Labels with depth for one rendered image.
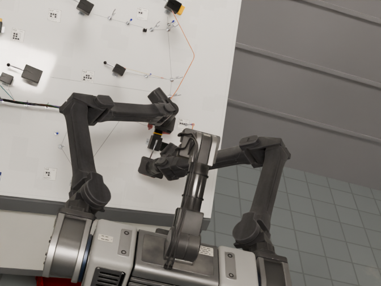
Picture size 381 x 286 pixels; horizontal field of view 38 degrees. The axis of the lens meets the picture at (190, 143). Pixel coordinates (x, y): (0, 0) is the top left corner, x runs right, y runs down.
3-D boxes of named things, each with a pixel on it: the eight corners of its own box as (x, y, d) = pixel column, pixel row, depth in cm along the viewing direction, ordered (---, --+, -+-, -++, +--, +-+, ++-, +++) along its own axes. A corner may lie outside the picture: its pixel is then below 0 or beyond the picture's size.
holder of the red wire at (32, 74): (9, 60, 215) (8, 57, 205) (42, 74, 219) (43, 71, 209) (4, 72, 215) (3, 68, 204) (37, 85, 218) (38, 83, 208)
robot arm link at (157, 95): (153, 126, 206) (169, 112, 202) (135, 102, 207) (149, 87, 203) (167, 121, 217) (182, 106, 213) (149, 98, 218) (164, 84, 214)
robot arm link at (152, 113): (81, 128, 173) (102, 106, 168) (72, 113, 175) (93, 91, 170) (160, 129, 209) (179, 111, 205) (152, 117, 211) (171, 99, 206)
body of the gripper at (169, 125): (151, 111, 221) (157, 102, 214) (174, 119, 223) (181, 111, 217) (147, 125, 218) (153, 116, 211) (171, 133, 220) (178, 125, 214)
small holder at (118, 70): (104, 58, 226) (106, 55, 219) (123, 69, 228) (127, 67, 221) (99, 68, 225) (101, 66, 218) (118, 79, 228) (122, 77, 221)
